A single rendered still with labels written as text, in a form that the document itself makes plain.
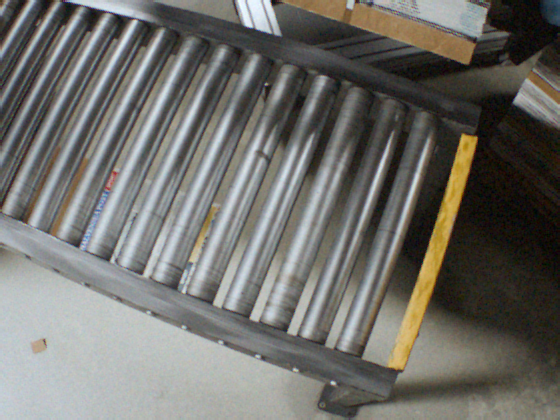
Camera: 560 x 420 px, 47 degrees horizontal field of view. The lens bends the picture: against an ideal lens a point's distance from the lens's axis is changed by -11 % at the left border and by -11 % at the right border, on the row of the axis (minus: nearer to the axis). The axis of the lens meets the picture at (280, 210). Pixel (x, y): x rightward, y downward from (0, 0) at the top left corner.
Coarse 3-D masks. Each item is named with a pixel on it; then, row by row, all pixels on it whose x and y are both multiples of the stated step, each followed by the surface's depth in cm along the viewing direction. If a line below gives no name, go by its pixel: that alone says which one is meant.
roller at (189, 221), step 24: (264, 72) 126; (240, 96) 124; (240, 120) 123; (216, 144) 122; (216, 168) 121; (192, 192) 119; (216, 192) 121; (192, 216) 118; (168, 240) 117; (192, 240) 118; (168, 264) 116
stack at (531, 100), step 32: (544, 64) 138; (544, 96) 146; (512, 128) 170; (544, 128) 157; (480, 160) 195; (512, 160) 181; (544, 160) 169; (512, 192) 200; (544, 192) 181; (544, 224) 197
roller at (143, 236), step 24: (216, 48) 128; (216, 72) 126; (192, 96) 125; (216, 96) 126; (192, 120) 123; (192, 144) 123; (168, 168) 120; (168, 192) 120; (144, 216) 118; (144, 240) 117; (120, 264) 116; (144, 264) 117
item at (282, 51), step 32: (64, 0) 132; (96, 0) 132; (128, 0) 131; (192, 32) 128; (224, 32) 128; (256, 32) 128; (288, 64) 127; (320, 64) 126; (352, 64) 126; (384, 96) 125; (416, 96) 124; (448, 96) 124; (448, 128) 126
